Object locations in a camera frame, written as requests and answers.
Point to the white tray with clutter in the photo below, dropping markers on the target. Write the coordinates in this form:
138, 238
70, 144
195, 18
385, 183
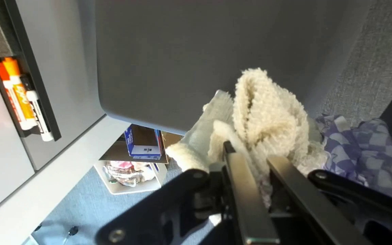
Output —
129, 174

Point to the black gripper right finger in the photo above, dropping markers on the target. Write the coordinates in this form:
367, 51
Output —
314, 208

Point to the blue patterned white towel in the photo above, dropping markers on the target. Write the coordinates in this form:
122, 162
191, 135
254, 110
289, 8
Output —
269, 117

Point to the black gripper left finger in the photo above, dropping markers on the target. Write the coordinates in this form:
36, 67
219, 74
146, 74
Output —
246, 199

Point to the large whiteboard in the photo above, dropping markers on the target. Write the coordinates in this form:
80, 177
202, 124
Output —
65, 68

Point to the blue box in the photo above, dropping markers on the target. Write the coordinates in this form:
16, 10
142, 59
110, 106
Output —
142, 142

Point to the orange marker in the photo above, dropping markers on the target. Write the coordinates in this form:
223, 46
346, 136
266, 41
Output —
20, 97

